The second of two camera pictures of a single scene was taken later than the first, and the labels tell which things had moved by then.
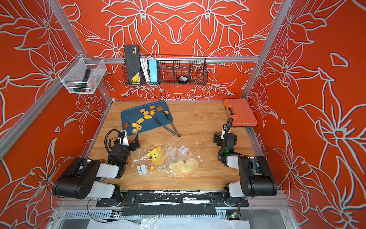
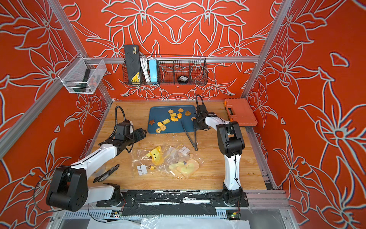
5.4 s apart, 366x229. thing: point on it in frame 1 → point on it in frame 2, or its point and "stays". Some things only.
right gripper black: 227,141 → 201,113
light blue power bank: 153,70 stays
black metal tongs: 176,133 → 194,145
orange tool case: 240,112 stays
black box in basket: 132,60 stays
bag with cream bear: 184,168 stays
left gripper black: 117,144 → 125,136
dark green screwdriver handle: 81,88 stays
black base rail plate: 172,203 stays
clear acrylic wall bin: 82,75 stays
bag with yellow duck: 148,161 stays
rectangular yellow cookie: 140,120 → 166,121
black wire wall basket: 170,67 stays
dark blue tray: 139,119 → 168,118
